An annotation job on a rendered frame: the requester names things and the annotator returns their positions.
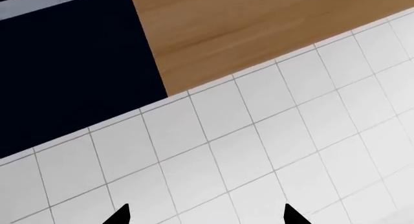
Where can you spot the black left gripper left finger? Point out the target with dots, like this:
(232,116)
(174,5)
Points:
(122,216)

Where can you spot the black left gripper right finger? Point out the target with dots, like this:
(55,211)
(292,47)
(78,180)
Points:
(291,216)

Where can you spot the wooden cabinet panel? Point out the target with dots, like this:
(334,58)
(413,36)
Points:
(246,27)

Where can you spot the black appliance front panel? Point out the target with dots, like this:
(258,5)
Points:
(74,76)

